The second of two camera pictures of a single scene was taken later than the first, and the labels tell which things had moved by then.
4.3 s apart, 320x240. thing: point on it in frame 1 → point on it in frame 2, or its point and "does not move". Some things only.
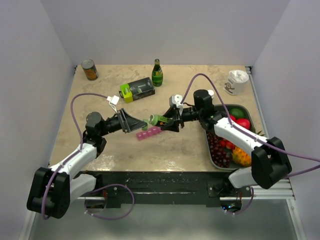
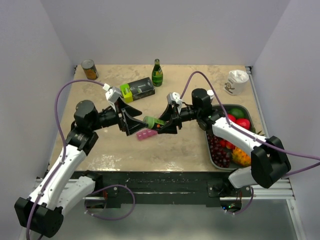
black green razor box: (137, 89) does not move
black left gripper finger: (129, 123) → (133, 112)
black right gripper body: (189, 114) does not move
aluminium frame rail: (279, 189) does not move
